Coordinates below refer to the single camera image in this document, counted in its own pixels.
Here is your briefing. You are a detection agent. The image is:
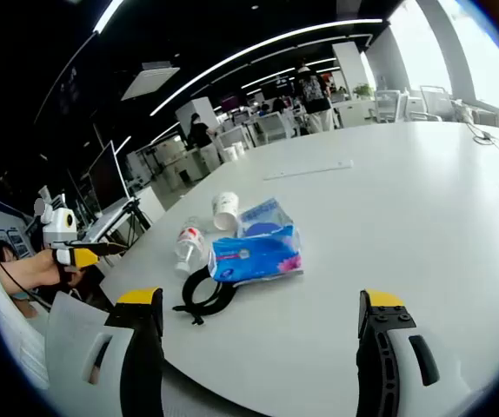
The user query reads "person's left hand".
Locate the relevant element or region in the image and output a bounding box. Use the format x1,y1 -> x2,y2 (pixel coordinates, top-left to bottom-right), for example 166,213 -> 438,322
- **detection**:
28,249 -> 86,289

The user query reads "black cable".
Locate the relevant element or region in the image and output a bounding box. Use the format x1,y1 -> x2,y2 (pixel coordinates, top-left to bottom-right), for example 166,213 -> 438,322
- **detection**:
171,264 -> 238,326

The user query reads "white table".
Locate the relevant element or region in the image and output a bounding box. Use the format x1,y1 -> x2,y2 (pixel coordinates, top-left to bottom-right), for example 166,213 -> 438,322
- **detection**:
96,120 -> 499,417

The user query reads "flat white strip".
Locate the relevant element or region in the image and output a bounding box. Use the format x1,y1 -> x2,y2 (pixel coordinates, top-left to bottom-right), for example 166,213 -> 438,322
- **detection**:
263,159 -> 355,182

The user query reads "white office chair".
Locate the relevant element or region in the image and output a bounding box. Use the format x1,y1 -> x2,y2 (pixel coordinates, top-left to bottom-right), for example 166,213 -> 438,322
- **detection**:
373,89 -> 409,125
256,111 -> 294,142
418,84 -> 455,122

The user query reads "green potted plant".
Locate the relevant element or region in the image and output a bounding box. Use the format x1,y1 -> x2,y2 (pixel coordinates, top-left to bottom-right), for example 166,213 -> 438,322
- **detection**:
352,83 -> 376,101

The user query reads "black tripod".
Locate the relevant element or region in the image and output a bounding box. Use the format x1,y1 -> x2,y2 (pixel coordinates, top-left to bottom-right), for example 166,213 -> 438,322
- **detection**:
101,197 -> 153,244

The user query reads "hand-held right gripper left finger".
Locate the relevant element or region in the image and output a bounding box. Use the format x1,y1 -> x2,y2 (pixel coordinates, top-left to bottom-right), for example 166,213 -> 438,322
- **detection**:
43,285 -> 166,417

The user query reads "white ceiling air conditioner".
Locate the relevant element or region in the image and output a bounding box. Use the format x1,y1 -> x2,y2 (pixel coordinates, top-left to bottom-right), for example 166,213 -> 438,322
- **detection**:
121,60 -> 181,102

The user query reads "clear plastic water bottle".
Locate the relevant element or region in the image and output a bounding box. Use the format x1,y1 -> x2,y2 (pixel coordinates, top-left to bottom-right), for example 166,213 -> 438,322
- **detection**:
173,216 -> 210,275

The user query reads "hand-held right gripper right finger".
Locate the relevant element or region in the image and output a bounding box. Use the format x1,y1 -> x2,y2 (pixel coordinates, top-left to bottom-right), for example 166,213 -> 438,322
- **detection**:
355,288 -> 472,417

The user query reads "dark computer monitor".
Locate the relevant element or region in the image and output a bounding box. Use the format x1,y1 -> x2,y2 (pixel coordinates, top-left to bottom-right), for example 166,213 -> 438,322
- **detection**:
87,139 -> 130,214

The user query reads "white paper cup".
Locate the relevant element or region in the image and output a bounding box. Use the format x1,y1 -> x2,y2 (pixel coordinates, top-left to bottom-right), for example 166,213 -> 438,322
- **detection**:
211,191 -> 241,232

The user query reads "grey cable with plug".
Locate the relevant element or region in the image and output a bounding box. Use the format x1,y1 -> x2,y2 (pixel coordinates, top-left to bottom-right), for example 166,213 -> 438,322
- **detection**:
466,121 -> 499,157

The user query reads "long ceiling light strip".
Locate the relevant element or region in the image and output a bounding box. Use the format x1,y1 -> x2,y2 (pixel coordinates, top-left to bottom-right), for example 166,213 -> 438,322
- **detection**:
92,0 -> 124,34
149,17 -> 385,117

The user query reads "blue tissue pack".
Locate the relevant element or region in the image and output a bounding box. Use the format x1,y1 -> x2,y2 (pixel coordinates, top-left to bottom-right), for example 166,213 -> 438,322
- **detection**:
208,223 -> 305,286

